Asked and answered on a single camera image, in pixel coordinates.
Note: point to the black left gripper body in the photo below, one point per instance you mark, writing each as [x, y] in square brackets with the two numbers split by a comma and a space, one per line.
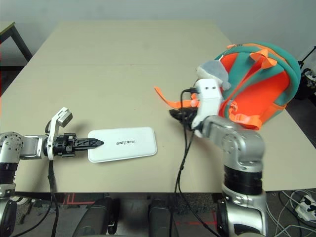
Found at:
[64, 145]

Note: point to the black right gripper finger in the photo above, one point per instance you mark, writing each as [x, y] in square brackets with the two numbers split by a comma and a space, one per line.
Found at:
[176, 115]

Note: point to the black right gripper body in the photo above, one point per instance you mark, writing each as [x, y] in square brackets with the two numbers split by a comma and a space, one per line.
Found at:
[190, 114]

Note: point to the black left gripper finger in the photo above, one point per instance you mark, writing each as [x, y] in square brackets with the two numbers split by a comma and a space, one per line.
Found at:
[89, 143]

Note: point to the white Unitree pencil case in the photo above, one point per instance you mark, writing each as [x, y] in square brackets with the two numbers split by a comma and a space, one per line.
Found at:
[128, 145]

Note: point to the teal and orange backpack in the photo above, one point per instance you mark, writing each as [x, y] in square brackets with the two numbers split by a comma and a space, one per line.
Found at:
[259, 86]

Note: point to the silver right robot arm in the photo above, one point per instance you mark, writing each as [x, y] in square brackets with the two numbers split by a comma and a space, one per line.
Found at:
[239, 145]

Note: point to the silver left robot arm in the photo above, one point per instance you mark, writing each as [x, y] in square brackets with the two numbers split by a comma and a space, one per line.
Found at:
[27, 146]

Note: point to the dark grey robot left leg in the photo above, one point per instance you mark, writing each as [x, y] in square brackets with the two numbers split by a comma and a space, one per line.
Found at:
[96, 219]

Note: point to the dark framed side table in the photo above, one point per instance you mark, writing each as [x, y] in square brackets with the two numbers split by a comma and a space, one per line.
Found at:
[18, 37]

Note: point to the black tripod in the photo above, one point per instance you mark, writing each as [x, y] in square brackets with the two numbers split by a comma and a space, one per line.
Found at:
[306, 58]

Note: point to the white power strip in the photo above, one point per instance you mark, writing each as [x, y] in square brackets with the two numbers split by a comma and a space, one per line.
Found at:
[306, 206]

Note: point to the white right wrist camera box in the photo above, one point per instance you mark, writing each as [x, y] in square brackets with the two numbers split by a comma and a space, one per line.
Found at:
[209, 98]

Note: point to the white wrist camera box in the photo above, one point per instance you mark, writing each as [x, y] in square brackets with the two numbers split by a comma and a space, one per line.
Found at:
[209, 98]
[63, 117]

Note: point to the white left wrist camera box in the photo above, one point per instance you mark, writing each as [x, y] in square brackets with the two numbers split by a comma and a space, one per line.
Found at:
[63, 117]

